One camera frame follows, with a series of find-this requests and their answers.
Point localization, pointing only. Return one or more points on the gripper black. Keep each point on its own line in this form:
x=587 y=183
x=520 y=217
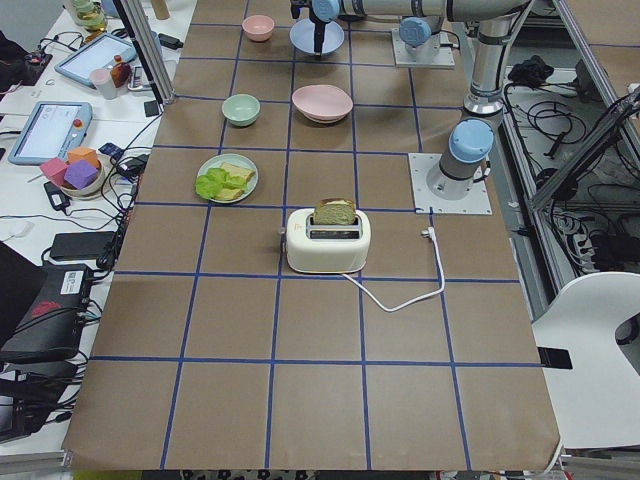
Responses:
x=317 y=29

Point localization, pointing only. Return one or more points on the blue plate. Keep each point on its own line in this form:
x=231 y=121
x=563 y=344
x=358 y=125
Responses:
x=302 y=37

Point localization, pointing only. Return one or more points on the pink plate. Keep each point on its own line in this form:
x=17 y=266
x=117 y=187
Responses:
x=322 y=103

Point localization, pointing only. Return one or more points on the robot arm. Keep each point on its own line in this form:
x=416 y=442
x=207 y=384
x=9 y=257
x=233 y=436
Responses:
x=414 y=30
x=499 y=23

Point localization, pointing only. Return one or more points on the pink bowl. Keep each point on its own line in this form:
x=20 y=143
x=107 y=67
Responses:
x=258 y=28

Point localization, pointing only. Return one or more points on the green bowl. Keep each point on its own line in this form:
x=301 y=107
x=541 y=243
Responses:
x=241 y=110

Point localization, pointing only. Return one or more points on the black power adapter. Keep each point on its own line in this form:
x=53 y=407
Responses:
x=170 y=42

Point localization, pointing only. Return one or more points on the bread slice on plate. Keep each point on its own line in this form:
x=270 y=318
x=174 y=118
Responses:
x=234 y=181

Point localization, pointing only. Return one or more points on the green plate with food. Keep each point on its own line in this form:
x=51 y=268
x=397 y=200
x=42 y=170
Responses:
x=235 y=159

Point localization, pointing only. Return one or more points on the toast slice in toaster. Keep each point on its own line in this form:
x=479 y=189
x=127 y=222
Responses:
x=334 y=211

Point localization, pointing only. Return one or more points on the lettuce leaf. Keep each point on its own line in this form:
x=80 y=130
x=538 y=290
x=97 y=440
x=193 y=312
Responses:
x=210 y=184

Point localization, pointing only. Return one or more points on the brown bottle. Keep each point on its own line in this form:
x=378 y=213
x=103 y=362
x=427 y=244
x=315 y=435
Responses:
x=120 y=72

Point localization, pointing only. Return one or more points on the white toaster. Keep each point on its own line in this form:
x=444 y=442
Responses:
x=326 y=249

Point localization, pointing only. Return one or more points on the far teach pendant tablet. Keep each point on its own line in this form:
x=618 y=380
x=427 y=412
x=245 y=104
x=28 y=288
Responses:
x=97 y=54

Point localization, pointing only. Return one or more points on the teach pendant tablet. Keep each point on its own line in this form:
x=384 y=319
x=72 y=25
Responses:
x=97 y=54
x=52 y=129

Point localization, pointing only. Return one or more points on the pink cup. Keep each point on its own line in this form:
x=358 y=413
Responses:
x=102 y=81

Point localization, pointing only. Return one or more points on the bowl of foam cubes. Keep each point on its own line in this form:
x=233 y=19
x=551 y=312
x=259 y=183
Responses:
x=80 y=176

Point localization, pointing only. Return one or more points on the near teach pendant tablet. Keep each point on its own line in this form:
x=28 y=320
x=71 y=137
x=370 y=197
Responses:
x=52 y=129

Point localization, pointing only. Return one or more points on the white chair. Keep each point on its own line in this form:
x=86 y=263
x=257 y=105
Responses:
x=596 y=399

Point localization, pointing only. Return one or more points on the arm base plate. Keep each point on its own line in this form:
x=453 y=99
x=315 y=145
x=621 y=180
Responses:
x=436 y=53
x=434 y=192

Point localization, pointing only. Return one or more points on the aluminium frame post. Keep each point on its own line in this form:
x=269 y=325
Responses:
x=135 y=21

